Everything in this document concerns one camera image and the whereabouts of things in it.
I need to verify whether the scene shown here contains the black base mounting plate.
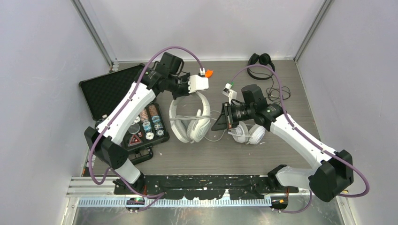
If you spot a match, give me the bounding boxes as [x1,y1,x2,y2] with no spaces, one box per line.
[132,175,299,200]

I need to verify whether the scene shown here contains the black poker chip case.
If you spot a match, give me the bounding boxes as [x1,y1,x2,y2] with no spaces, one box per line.
[79,63,169,165]

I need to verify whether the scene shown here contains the orange curved plastic piece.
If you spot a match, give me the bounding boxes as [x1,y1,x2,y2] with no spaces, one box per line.
[205,70,214,78]

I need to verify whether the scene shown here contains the purple cable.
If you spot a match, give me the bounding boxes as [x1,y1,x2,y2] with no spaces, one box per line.
[87,45,206,186]
[230,64,371,198]

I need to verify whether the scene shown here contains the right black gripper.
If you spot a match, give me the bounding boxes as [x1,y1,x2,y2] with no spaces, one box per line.
[212,101,255,131]

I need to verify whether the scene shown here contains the black small headphones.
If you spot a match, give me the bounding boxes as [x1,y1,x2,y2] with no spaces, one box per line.
[247,53,291,103]

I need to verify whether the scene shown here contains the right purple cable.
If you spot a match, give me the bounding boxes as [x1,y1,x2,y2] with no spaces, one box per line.
[230,64,371,198]

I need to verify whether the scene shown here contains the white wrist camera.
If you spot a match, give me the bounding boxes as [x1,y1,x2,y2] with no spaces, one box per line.
[222,87,237,104]
[188,75,209,94]

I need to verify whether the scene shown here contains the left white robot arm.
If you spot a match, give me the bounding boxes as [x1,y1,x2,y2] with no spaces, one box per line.
[84,52,189,194]

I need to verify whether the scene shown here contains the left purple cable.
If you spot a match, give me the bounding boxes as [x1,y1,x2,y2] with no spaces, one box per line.
[87,45,206,186]

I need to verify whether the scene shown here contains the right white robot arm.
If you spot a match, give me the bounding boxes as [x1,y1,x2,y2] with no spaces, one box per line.
[211,83,354,202]

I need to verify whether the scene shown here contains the white round gaming headphones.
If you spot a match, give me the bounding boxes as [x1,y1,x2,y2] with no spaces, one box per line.
[228,121,266,145]

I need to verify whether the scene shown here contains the white grey angular headphones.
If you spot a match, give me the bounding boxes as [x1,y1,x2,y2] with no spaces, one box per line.
[168,92,211,143]

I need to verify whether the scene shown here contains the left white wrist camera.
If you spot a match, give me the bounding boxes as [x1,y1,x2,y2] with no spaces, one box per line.
[188,75,209,94]

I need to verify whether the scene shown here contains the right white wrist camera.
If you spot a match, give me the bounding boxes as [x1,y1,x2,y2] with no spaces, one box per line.
[222,87,237,104]

